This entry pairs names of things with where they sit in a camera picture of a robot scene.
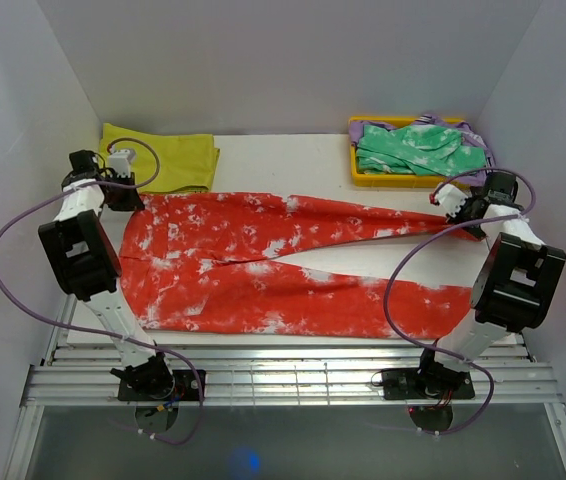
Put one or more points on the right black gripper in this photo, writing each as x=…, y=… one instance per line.
x=458, y=219

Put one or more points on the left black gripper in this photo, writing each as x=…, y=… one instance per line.
x=131, y=201

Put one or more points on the red tie-dye trousers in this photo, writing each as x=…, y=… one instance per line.
x=214, y=263

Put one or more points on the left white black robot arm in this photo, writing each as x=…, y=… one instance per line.
x=86, y=265

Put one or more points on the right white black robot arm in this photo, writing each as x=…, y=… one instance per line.
x=513, y=290

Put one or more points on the folded yellow-green trousers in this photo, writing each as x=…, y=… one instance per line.
x=187, y=162

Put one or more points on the green tie-dye trousers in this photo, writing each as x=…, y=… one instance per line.
x=420, y=150

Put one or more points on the purple striped garment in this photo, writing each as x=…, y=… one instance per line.
x=470, y=137

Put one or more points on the yellow plastic bin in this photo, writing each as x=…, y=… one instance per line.
x=393, y=180

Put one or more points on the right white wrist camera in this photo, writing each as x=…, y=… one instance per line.
x=449, y=198

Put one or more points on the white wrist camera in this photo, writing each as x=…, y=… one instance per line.
x=120, y=162
x=449, y=198

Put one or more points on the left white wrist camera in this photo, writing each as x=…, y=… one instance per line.
x=120, y=162

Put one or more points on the aluminium rail frame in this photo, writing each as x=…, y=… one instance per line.
x=290, y=407

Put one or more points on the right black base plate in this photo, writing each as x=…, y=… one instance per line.
x=415, y=384

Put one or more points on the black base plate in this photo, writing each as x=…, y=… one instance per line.
x=415, y=384
x=186, y=387

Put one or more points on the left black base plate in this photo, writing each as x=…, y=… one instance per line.
x=186, y=387

